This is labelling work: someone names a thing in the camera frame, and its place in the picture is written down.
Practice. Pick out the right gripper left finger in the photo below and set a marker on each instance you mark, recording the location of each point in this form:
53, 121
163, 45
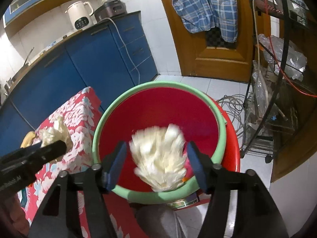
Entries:
74, 199

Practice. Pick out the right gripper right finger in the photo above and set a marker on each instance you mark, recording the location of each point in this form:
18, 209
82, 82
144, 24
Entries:
240, 205

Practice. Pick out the cream paper tissue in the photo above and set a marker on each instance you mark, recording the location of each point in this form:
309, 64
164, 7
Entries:
158, 153

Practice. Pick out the red green trash basin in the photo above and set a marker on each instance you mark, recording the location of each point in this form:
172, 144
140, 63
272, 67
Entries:
159, 104

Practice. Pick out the blue kitchen cabinets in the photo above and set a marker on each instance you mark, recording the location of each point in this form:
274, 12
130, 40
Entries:
111, 57

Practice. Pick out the ginger root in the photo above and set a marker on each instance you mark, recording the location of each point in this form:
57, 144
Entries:
28, 139

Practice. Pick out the red plastic stool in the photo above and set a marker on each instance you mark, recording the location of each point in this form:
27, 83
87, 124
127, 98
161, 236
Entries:
231, 161

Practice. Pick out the grey trouser knee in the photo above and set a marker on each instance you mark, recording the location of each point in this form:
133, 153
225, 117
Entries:
160, 221

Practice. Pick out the red floral tablecloth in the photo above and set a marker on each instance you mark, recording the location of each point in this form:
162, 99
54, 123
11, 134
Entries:
81, 116

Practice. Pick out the steel frying pan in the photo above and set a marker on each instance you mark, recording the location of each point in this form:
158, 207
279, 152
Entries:
27, 58

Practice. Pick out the wooden door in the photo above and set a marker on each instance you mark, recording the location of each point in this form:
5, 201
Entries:
206, 54

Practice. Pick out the white electric kettle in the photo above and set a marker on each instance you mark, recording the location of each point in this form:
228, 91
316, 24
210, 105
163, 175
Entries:
80, 14

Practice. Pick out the dark rice cooker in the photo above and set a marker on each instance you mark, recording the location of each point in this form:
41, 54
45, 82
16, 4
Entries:
109, 9

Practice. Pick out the blue plaid shirt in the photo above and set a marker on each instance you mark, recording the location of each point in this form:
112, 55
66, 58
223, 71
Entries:
203, 15

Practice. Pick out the black wire rack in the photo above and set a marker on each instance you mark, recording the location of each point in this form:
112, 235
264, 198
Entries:
281, 93

